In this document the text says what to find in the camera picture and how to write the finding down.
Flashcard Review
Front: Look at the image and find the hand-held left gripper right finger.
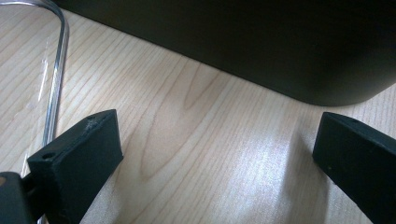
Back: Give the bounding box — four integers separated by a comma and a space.
312, 111, 396, 224

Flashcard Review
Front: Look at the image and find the black plastic bin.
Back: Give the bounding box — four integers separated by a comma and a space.
51, 0, 396, 107

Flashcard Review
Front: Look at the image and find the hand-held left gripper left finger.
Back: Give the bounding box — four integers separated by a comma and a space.
26, 108, 124, 224

